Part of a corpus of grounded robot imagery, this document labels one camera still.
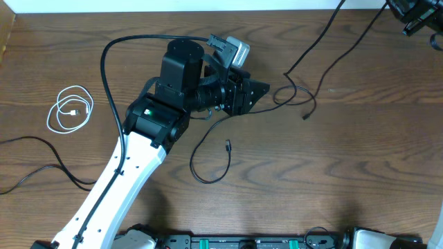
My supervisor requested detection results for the white cable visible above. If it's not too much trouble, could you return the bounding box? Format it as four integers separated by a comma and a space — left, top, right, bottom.
46, 85, 95, 135

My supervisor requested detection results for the black usb cable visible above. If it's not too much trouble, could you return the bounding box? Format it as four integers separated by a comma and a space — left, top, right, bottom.
0, 136, 98, 195

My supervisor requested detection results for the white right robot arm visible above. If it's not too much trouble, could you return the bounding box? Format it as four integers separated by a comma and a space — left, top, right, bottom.
335, 0, 442, 249

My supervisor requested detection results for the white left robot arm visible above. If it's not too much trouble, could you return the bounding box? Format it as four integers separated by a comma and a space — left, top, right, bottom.
33, 35, 269, 248

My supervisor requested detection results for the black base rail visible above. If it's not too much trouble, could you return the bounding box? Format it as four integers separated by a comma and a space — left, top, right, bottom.
114, 223, 425, 249

